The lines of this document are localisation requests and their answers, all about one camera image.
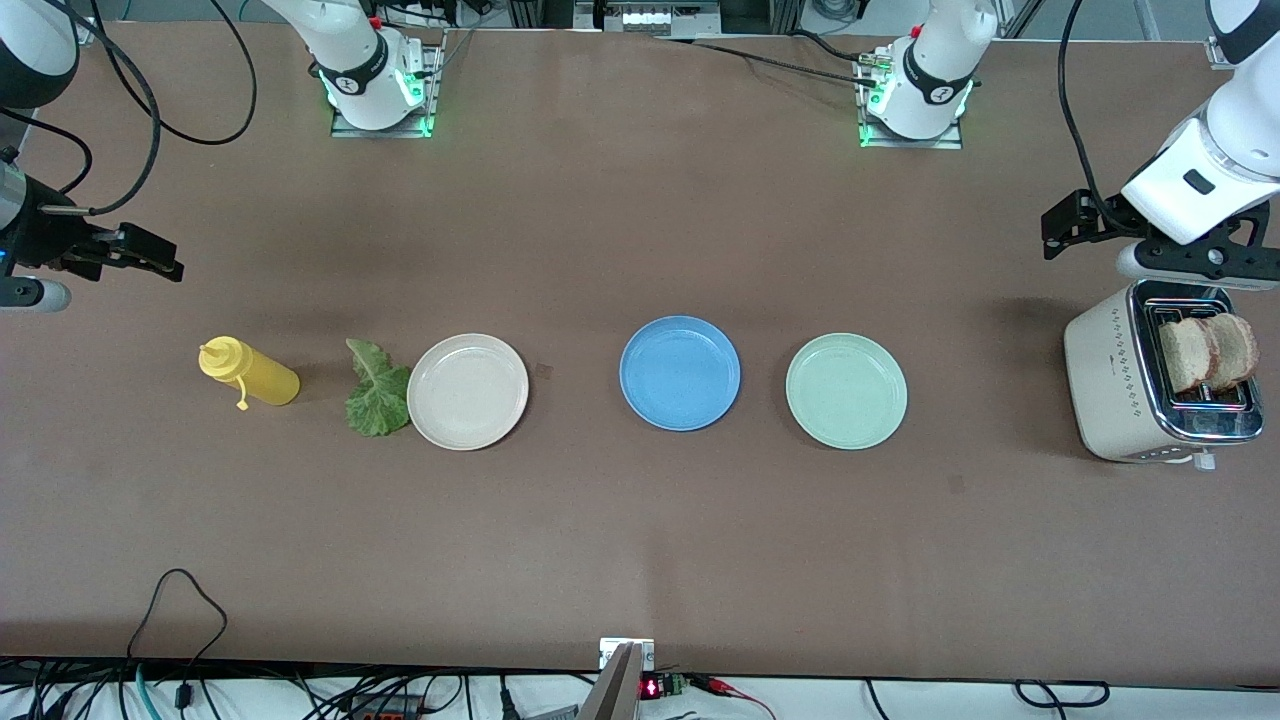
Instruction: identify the toasted bread slice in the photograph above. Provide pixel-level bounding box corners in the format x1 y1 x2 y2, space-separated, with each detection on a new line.
1158 318 1219 394
1205 313 1260 386

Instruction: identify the white mounting bracket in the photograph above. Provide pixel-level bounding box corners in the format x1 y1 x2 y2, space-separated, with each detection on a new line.
599 637 656 673

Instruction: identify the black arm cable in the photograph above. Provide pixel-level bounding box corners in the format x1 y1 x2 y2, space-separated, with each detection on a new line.
0 0 259 216
1056 0 1126 226

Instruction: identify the blue plate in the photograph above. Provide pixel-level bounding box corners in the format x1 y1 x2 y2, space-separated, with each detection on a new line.
619 315 742 433

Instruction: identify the grey camera mount arm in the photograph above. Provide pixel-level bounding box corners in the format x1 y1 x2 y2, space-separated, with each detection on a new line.
578 643 644 720

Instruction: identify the long thin black cable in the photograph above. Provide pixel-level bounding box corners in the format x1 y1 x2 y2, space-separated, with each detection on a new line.
660 36 881 89

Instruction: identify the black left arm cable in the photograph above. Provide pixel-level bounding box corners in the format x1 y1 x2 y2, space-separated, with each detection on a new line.
1056 0 1126 226

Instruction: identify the light green plate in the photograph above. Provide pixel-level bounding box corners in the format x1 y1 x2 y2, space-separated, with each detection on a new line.
785 332 909 451

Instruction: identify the yellow mustard squeeze bottle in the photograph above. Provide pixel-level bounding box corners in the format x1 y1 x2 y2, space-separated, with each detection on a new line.
198 335 301 412

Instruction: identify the thin black looped cable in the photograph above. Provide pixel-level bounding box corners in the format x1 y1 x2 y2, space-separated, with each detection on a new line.
126 568 230 711

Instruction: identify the green lettuce leaf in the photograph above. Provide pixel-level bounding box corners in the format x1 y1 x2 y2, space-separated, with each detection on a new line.
344 337 413 438

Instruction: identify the grey electronics box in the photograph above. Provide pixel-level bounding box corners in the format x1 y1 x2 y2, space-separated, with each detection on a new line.
575 0 723 36

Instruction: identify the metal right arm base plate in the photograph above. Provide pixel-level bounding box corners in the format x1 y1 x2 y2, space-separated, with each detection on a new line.
330 40 439 139

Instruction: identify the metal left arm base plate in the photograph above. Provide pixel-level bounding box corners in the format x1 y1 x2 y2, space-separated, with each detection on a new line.
857 55 964 151

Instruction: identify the beige plate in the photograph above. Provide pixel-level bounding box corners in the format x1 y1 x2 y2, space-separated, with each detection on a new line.
406 333 530 452

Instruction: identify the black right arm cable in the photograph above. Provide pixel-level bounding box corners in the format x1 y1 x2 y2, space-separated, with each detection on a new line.
0 0 259 216

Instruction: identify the red wire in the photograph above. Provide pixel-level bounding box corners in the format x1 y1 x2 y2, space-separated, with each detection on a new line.
700 678 776 719

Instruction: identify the black coiled floor cable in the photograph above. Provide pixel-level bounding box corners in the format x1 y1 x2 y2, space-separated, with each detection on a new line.
1014 679 1111 708

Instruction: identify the cream and chrome toaster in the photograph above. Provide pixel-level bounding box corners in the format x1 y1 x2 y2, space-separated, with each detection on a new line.
1063 279 1266 471

